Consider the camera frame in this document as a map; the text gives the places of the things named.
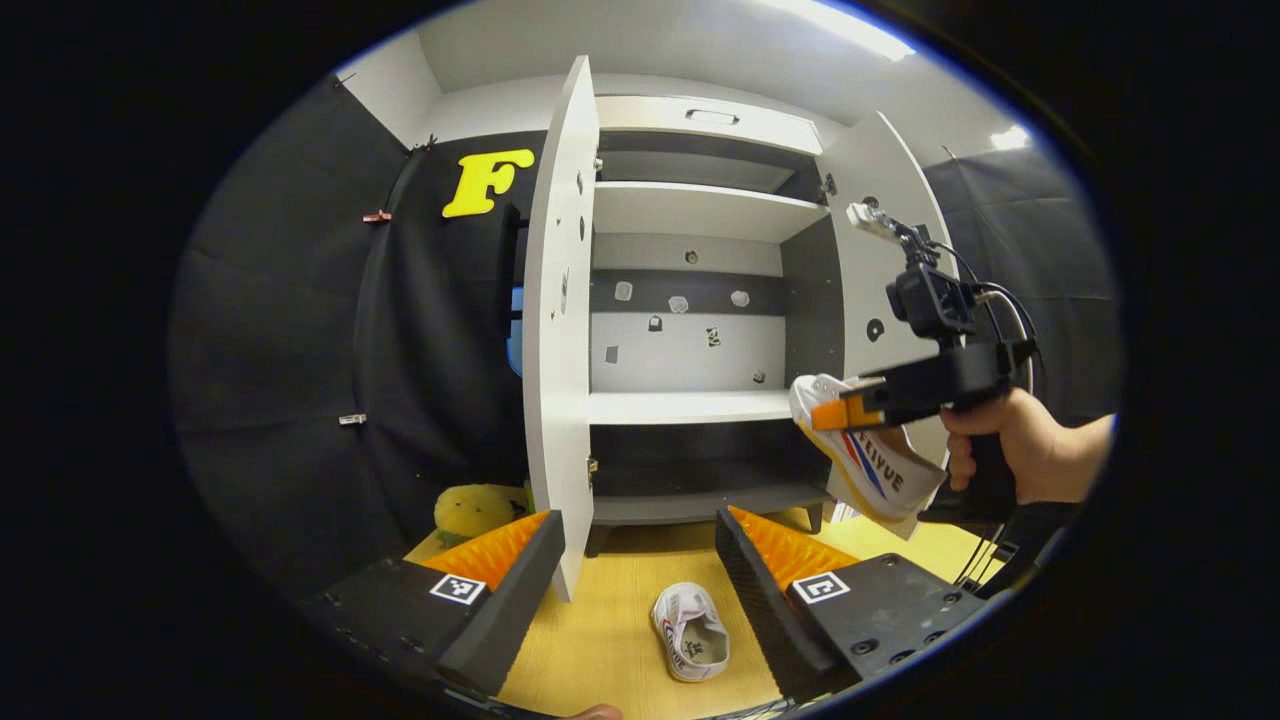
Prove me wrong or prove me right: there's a yellow plush toy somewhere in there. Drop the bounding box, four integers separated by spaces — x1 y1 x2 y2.
433 484 531 549

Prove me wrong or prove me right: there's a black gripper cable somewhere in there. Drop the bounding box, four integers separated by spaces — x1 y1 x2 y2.
955 240 1041 591

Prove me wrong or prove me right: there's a white shoe with striped side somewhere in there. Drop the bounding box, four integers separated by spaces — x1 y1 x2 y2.
789 374 947 541
652 583 731 684

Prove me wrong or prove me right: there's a white shoe cabinet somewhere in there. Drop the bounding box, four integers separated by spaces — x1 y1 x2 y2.
588 95 851 556

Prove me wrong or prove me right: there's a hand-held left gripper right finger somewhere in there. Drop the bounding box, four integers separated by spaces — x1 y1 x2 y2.
714 505 991 703

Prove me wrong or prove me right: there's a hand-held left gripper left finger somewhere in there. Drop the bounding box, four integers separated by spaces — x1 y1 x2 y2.
300 510 567 701

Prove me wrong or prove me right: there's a white cabinet door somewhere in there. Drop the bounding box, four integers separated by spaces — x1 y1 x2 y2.
522 55 601 604
815 110 961 526

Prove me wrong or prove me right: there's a black backdrop cloth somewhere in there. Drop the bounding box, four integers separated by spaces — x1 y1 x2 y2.
170 75 1121 601

